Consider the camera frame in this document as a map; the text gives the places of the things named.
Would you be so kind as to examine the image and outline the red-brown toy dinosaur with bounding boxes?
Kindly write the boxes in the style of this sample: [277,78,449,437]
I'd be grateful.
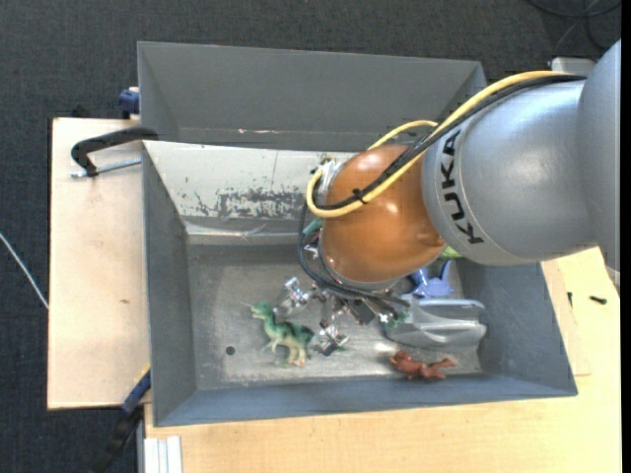
[387,350,458,381]

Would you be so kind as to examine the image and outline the green toy dinosaur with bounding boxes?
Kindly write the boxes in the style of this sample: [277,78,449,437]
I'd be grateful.
[249,301,316,369]

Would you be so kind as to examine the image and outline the blue toy shark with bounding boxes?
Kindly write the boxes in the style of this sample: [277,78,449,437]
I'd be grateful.
[407,259,456,300]

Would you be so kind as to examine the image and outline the grey metal bin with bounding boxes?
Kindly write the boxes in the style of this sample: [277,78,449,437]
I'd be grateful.
[136,40,579,428]

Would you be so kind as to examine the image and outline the pale wood flat board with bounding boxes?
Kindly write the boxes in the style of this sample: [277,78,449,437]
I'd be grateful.
[46,117,152,411]

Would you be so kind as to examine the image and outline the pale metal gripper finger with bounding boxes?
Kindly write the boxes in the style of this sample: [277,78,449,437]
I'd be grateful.
[273,276,319,317]
[313,324,352,358]

